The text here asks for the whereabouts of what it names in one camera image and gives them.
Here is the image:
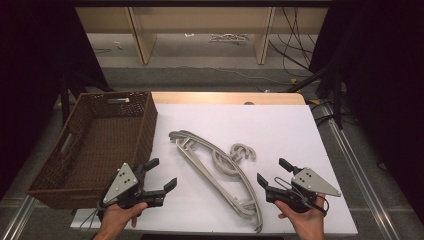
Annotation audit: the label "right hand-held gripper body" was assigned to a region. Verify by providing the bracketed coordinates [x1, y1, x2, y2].
[264, 167, 342, 214]

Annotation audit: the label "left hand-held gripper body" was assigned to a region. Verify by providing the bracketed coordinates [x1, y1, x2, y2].
[99, 162, 167, 211]

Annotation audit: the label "grey plastic clothes hanger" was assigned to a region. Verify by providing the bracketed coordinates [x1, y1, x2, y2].
[173, 132, 259, 219]
[168, 129, 264, 233]

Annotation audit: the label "brown wicker basket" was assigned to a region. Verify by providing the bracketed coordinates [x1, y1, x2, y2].
[25, 90, 159, 210]

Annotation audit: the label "person's left hand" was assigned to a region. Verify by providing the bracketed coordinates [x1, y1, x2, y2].
[94, 201, 149, 240]

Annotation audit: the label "person's right hand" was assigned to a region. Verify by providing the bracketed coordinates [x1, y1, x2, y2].
[274, 194, 329, 240]

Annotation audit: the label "white table cover sheet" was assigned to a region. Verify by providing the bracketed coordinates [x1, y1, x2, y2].
[70, 103, 359, 238]

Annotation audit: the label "black stand legs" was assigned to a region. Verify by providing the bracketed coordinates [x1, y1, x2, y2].
[286, 61, 345, 130]
[59, 64, 115, 125]

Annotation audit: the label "dark curtain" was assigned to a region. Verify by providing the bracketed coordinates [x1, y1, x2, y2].
[309, 0, 424, 214]
[0, 0, 111, 201]

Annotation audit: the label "white tangled pile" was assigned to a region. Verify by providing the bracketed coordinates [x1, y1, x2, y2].
[209, 32, 250, 45]

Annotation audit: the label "beige wooden shelf unit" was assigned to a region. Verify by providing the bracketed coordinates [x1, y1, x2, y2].
[75, 6, 329, 66]

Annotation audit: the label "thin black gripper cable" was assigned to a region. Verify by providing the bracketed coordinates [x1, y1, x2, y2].
[274, 176, 330, 215]

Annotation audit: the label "metal floor rail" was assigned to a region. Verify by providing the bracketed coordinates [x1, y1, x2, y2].
[0, 194, 36, 240]
[320, 102, 403, 240]

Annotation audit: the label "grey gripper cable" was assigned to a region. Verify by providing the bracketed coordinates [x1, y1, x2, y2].
[79, 199, 109, 232]

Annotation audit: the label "black cable bundle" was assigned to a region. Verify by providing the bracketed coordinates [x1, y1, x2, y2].
[268, 6, 318, 78]

